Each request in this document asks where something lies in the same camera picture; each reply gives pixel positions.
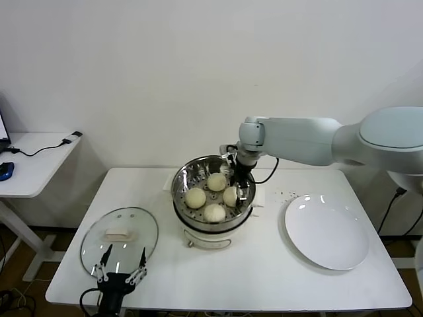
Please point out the white metal floor frame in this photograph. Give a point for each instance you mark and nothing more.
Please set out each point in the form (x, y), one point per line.
(404, 262)

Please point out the black laptop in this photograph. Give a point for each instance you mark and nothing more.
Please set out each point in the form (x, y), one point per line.
(2, 132)

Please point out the white electric pot base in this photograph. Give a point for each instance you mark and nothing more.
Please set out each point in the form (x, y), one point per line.
(208, 239)

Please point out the round glass pot lid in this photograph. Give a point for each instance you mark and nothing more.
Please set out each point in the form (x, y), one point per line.
(142, 228)

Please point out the stainless steel steamer basket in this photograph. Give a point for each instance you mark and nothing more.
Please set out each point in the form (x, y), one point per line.
(190, 178)

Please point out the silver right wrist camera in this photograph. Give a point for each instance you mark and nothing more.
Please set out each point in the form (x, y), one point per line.
(227, 152)

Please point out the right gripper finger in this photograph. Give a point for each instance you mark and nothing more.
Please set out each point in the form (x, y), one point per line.
(243, 193)
(233, 182)

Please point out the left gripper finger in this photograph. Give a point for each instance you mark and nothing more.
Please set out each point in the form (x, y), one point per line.
(143, 261)
(107, 256)

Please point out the blue computer mouse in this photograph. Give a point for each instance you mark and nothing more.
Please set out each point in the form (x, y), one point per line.
(6, 171)

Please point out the white round plate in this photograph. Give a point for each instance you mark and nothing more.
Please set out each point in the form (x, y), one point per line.
(327, 231)

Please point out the white steamed baozi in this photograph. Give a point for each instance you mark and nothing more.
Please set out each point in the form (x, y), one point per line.
(229, 196)
(214, 213)
(216, 182)
(195, 198)

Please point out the white side desk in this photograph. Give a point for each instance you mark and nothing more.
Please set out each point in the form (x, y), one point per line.
(33, 171)

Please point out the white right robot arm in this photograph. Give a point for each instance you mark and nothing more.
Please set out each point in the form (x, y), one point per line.
(297, 138)

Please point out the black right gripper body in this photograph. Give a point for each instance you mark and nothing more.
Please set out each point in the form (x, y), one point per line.
(241, 175)

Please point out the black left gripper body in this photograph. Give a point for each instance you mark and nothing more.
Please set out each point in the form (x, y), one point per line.
(115, 283)

